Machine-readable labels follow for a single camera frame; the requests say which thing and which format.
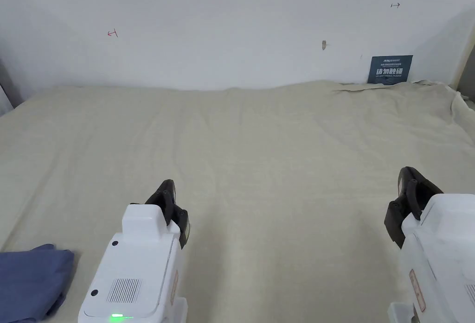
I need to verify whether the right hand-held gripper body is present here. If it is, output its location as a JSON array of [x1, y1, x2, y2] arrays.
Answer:
[[388, 193, 475, 323]]

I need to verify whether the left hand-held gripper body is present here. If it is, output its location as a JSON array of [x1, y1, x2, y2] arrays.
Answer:
[[77, 203, 188, 323]]

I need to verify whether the dark blue garment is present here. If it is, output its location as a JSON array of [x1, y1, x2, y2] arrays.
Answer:
[[0, 243, 75, 323]]

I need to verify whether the bed with beige sheet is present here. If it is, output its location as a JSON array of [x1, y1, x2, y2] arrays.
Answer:
[[0, 79, 475, 323]]

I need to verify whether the dark blue wall sign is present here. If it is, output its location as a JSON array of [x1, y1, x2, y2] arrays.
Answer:
[[367, 55, 414, 85]]

